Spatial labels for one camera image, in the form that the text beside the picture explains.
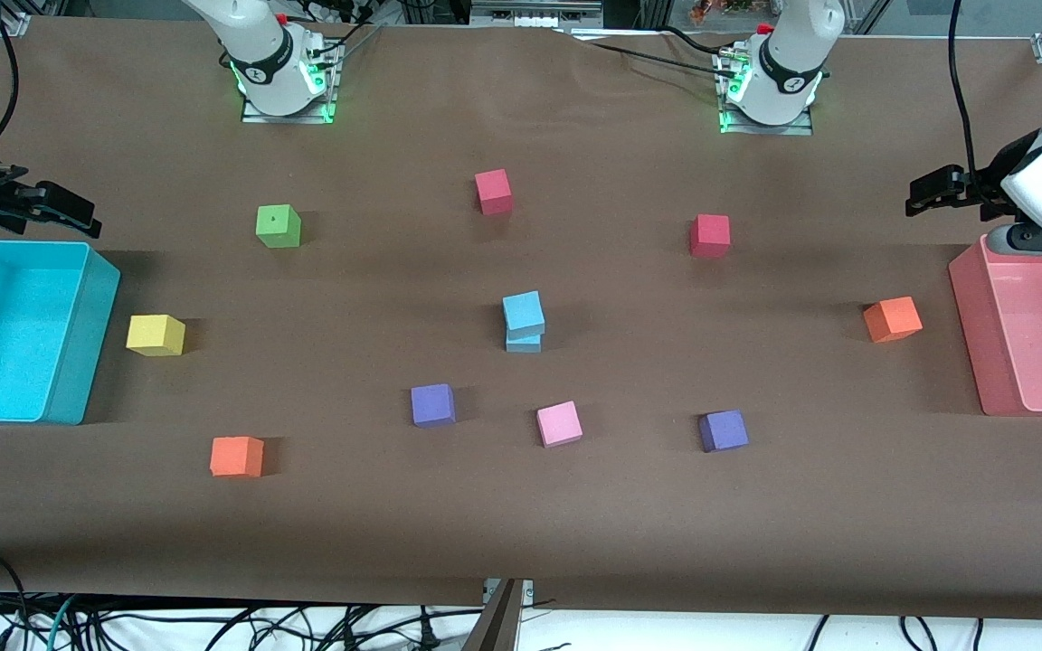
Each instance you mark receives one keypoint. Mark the dark camera post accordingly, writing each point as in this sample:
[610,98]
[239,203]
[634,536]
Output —
[494,628]

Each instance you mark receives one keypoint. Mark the green foam block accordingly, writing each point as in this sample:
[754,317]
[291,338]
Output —
[277,228]

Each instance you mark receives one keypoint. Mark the orange red background object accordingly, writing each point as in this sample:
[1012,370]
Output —
[720,9]

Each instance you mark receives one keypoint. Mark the light blue foam block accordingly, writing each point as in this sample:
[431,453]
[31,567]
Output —
[523,315]
[524,344]

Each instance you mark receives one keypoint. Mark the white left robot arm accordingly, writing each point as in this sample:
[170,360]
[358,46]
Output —
[792,45]

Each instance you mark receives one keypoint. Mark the light pink foam block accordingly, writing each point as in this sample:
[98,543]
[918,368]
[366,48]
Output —
[560,425]

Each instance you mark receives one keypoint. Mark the red foam block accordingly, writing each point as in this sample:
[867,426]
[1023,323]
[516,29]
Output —
[709,237]
[493,193]

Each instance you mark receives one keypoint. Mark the brown table cloth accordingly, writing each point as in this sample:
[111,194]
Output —
[575,515]

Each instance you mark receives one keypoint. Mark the orange foam block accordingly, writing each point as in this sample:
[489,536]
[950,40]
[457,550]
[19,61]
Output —
[236,457]
[892,319]

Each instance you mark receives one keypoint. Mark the pink plastic bin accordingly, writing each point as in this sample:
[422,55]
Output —
[1041,334]

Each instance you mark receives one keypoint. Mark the grey background device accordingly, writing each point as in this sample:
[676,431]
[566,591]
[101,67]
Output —
[530,16]

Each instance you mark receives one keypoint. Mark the yellow foam block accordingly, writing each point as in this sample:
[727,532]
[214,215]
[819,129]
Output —
[155,336]

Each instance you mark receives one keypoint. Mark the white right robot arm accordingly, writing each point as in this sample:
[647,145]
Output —
[254,36]

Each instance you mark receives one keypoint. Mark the purple foam block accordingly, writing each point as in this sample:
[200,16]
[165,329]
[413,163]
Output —
[432,407]
[724,432]

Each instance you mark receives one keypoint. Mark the metal clamp bracket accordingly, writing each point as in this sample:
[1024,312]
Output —
[528,589]

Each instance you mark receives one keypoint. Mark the teal plastic bin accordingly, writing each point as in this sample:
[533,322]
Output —
[5,334]

